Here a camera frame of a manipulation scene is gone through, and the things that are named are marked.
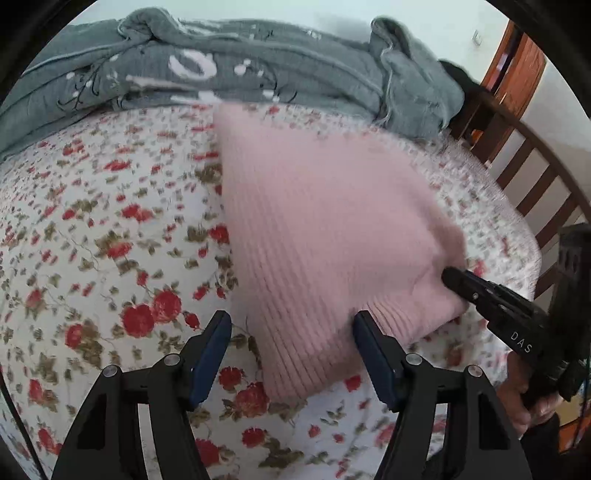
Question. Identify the wooden door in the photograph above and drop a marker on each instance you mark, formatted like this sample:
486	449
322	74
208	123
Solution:
517	69

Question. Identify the grey printed blanket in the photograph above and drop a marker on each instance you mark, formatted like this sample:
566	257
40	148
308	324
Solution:
277	69

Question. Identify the wall outlet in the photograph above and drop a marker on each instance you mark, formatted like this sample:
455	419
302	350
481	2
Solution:
477	37

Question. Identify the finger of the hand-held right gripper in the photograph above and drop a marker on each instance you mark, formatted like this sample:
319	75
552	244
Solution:
471	288

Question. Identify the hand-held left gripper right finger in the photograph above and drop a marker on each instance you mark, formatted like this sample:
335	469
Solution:
371	355

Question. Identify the person's right forearm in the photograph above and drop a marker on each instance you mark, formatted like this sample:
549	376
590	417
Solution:
549	447

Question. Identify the floral bed sheet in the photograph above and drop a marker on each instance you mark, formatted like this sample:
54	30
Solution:
92	207

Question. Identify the person's right hand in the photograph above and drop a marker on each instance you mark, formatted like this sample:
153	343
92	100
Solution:
521	392

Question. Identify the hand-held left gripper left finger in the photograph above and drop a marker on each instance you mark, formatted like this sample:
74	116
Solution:
210	355

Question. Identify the wooden bed rail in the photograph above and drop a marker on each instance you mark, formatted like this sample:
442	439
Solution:
531	175

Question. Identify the pink knit sweater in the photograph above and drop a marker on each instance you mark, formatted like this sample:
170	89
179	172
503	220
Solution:
323	221

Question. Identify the dark cloth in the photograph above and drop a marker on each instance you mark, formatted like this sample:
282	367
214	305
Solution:
461	92

